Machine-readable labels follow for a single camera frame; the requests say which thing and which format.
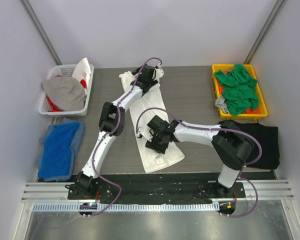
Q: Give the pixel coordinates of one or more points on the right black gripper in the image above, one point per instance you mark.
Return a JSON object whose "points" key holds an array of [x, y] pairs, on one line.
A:
{"points": [[153, 136]]}

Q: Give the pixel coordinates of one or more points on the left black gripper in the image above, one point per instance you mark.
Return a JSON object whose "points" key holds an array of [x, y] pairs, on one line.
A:
{"points": [[151, 71]]}

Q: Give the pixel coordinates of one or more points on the white t shirt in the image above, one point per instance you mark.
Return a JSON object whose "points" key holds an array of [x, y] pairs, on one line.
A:
{"points": [[150, 111]]}

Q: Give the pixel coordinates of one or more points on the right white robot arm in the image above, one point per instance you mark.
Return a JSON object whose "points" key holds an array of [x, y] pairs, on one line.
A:
{"points": [[232, 146]]}

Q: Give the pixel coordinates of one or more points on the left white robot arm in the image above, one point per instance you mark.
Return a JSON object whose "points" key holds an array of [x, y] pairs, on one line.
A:
{"points": [[111, 125]]}

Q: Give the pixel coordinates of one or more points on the white cloth in basket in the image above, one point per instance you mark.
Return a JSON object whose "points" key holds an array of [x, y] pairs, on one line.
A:
{"points": [[83, 71]]}

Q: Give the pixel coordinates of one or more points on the yellow plastic bin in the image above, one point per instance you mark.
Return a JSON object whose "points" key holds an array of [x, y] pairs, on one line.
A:
{"points": [[257, 114]]}

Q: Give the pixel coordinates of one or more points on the grey cloth in bin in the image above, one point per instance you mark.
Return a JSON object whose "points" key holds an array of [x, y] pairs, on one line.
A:
{"points": [[221, 104]]}

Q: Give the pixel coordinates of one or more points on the grey cloth in basket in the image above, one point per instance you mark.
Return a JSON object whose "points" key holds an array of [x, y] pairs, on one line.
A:
{"points": [[63, 92]]}

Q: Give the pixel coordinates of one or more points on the white plastic basket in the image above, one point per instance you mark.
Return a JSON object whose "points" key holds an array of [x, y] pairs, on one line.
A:
{"points": [[45, 108]]}

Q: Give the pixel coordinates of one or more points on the green t shirt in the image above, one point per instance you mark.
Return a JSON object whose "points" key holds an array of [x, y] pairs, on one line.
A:
{"points": [[238, 89]]}

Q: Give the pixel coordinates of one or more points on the red cloth in basket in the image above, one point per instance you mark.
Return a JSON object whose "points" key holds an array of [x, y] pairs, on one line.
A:
{"points": [[83, 83]]}

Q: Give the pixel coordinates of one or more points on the black folded t shirt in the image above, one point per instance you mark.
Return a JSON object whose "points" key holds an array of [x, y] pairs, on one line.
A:
{"points": [[267, 136]]}

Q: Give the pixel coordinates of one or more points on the blue t shirt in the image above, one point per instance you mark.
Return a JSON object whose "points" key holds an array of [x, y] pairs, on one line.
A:
{"points": [[57, 151]]}

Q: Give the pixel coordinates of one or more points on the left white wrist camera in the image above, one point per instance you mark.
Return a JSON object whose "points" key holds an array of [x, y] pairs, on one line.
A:
{"points": [[159, 73]]}

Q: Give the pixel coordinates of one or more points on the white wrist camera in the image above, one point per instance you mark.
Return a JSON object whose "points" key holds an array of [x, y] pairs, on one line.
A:
{"points": [[144, 132], [159, 73]]}

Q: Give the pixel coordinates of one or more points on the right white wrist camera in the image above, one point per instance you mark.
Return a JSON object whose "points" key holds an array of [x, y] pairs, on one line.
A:
{"points": [[144, 132]]}

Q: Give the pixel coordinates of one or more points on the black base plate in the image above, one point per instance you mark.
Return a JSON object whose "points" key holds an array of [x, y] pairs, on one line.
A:
{"points": [[158, 189]]}

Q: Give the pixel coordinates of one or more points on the left corner aluminium post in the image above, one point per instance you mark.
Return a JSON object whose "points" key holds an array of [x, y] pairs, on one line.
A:
{"points": [[40, 30]]}

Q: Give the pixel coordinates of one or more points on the corner aluminium post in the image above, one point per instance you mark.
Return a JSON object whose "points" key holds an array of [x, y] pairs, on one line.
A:
{"points": [[40, 30], [271, 18]]}

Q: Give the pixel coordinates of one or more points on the aluminium frame rail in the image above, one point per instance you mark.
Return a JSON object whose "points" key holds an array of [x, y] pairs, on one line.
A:
{"points": [[262, 189]]}

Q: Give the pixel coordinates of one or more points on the white slotted cable duct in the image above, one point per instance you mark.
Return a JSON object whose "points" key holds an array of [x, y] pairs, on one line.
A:
{"points": [[85, 207]]}

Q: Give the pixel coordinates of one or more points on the right corner aluminium post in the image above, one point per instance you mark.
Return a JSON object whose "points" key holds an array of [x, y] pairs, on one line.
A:
{"points": [[271, 18]]}

